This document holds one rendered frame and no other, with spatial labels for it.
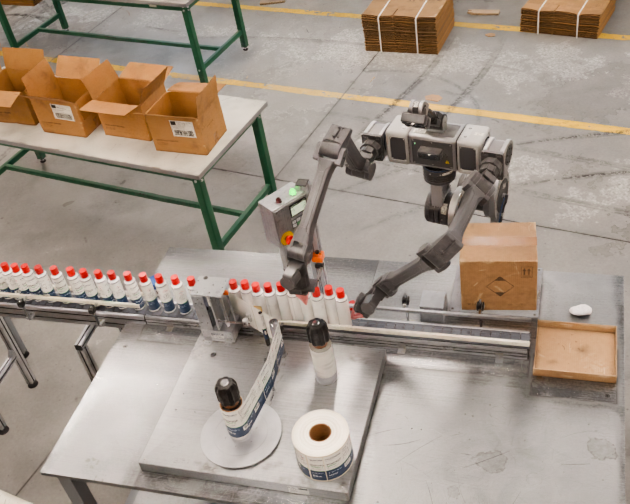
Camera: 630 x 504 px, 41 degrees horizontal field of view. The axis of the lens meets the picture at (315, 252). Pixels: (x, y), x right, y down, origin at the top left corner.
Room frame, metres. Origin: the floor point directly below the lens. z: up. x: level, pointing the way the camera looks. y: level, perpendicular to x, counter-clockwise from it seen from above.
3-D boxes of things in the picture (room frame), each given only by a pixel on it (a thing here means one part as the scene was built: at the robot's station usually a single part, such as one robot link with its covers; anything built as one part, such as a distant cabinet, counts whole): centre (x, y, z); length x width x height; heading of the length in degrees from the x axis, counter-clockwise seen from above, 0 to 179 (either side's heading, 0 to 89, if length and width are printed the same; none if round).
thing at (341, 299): (2.48, -0.07, 0.98); 0.05 x 0.05 x 0.20
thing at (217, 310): (2.59, 0.44, 1.01); 0.14 x 0.13 x 0.26; 68
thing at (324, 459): (1.86, 0.10, 0.95); 0.20 x 0.20 x 0.14
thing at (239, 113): (4.88, 1.25, 0.39); 2.20 x 0.80 x 0.78; 56
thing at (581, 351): (2.15, -0.91, 0.85); 0.30 x 0.26 x 0.04; 68
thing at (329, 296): (2.51, -0.02, 0.98); 0.05 x 0.05 x 0.20
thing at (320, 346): (2.23, 0.05, 1.03); 0.09 x 0.09 x 0.30
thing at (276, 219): (2.64, 0.08, 1.38); 0.17 x 0.10 x 0.19; 123
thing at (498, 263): (2.55, -0.73, 0.99); 0.30 x 0.24 x 0.27; 74
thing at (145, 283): (2.82, 0.74, 0.98); 0.05 x 0.05 x 0.20
